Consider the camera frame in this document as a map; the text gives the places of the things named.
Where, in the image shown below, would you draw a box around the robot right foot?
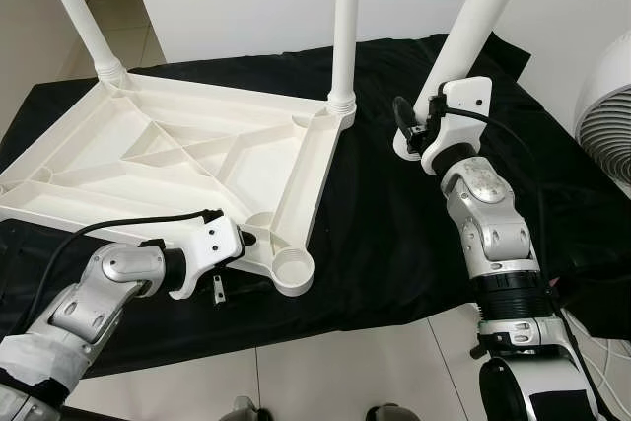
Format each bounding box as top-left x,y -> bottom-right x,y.
365,401 -> 425,421

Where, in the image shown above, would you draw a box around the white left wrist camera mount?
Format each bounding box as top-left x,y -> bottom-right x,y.
168,214 -> 247,301

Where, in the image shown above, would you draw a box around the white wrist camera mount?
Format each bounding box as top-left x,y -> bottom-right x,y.
419,76 -> 494,175
168,214 -> 247,301

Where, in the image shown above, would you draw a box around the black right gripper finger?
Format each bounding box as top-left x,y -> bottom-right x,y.
392,96 -> 420,142

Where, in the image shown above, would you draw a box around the black cloth cover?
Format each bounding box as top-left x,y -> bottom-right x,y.
0,32 -> 631,378

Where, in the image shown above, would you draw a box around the white floor fan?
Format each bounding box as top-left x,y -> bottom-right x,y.
575,32 -> 631,190

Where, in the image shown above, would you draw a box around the white power cable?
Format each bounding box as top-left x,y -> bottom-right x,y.
557,308 -> 631,412

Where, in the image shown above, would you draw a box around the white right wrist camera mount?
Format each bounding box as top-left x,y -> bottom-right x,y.
419,76 -> 494,175

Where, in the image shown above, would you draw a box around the white plastic ribbed table top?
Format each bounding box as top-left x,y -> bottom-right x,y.
0,71 -> 358,299

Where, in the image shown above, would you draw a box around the white plastic table leg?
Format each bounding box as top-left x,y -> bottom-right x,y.
327,0 -> 364,114
394,0 -> 538,161
35,0 -> 129,87

